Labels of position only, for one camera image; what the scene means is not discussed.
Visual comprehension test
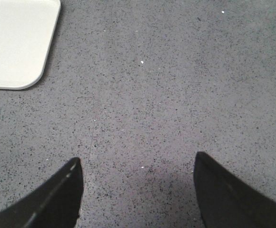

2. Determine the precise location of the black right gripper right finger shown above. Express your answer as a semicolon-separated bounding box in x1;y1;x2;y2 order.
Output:
194;152;276;228

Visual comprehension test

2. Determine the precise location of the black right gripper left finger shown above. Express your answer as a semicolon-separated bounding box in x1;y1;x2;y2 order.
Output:
0;157;83;228

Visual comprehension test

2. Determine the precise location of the cream rectangular plastic tray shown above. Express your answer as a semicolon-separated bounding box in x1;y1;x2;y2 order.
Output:
0;0;61;90

